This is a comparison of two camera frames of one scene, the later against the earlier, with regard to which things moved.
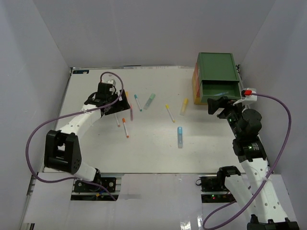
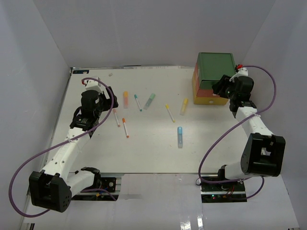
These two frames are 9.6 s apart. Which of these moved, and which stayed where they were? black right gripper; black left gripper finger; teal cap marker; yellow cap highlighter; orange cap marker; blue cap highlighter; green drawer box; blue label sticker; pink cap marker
Moved: green drawer box; black right gripper; black left gripper finger
Stayed: pink cap marker; teal cap marker; yellow cap highlighter; blue cap highlighter; blue label sticker; orange cap marker
